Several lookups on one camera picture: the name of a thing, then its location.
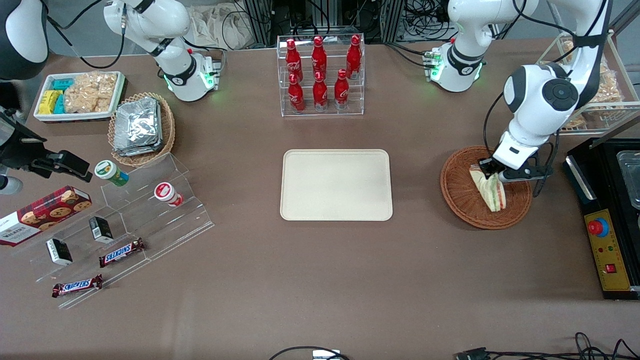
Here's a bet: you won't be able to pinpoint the green lid snack cup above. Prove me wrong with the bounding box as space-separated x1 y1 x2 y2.
94 160 130 187

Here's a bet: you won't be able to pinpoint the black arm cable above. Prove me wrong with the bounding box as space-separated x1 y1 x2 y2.
482 91 559 199
46 0 126 70

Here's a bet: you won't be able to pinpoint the white wire rack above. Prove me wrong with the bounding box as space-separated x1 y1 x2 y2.
536 29 640 136

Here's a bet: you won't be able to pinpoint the black yellow control box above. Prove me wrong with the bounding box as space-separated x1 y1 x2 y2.
564 137 640 301

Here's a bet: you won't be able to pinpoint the aluminium frame column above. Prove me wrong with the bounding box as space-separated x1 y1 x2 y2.
243 0 273 48
380 0 405 43

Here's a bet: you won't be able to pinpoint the triangle sandwich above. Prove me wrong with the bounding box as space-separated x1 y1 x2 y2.
469 166 507 213

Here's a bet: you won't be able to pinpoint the round brown wicker basket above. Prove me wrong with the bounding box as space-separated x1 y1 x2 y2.
440 145 532 230

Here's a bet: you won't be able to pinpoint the red tartan cookie box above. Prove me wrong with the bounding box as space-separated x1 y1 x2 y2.
0 185 93 247

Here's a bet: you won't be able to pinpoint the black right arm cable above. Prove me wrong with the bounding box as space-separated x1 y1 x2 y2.
46 0 126 70

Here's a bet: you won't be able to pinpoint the beige cloth bag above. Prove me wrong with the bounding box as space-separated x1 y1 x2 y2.
189 4 253 51

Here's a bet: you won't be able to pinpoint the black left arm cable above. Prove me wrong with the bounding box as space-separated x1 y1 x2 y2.
482 91 559 199

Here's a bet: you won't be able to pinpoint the red lid snack cup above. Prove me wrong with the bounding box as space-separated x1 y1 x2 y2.
153 182 184 208

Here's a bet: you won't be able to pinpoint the oval brown wicker basket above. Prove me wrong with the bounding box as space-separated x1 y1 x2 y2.
108 92 176 168

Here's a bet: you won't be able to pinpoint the beige plastic tray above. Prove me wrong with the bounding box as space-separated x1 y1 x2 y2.
280 149 394 222

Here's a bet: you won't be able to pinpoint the red cola bottle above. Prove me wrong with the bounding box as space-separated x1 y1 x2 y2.
311 36 328 81
346 34 362 80
334 69 350 110
288 73 305 113
312 71 329 112
285 38 304 83

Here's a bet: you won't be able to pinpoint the silver metal pan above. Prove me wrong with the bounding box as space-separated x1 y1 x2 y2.
616 150 640 210

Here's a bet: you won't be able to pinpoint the small black box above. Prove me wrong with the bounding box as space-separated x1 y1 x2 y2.
46 238 74 266
89 216 114 244

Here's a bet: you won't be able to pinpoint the clear acrylic bottle rack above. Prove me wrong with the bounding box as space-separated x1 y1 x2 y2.
276 33 366 118

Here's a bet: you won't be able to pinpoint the thin grey metal pole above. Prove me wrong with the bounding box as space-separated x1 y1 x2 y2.
546 0 568 34

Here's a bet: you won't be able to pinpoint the black cable connector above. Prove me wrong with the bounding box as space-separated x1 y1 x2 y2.
455 347 492 360

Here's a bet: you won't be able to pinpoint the black base cables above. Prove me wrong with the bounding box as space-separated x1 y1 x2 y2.
384 41 437 69

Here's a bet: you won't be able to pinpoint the brown Snickers bar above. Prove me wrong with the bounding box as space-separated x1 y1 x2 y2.
98 237 146 268
51 274 104 299

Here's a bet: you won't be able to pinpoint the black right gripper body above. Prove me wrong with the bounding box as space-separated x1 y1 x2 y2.
0 107 49 171

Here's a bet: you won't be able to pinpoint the yellow snack packet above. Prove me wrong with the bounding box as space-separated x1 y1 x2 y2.
38 90 63 115

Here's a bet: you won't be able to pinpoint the clear bag of crackers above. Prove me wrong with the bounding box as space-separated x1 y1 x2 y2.
63 71 118 114

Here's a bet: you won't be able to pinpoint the white rectangular bin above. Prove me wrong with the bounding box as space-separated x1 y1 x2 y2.
33 71 127 123

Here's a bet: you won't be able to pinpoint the black looped floor cable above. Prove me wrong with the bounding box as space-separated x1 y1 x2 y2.
269 346 351 360

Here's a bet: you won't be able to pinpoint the tangled black cables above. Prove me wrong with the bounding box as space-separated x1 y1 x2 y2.
402 0 453 42

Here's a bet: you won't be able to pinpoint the black floor cable bundle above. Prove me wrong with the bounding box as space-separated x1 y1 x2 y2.
487 332 640 360

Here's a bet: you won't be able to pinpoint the silver foil pack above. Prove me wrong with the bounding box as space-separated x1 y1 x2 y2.
114 97 163 149
113 140 164 158

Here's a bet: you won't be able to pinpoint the clear acrylic stepped display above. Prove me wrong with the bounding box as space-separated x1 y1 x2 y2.
10 152 216 310

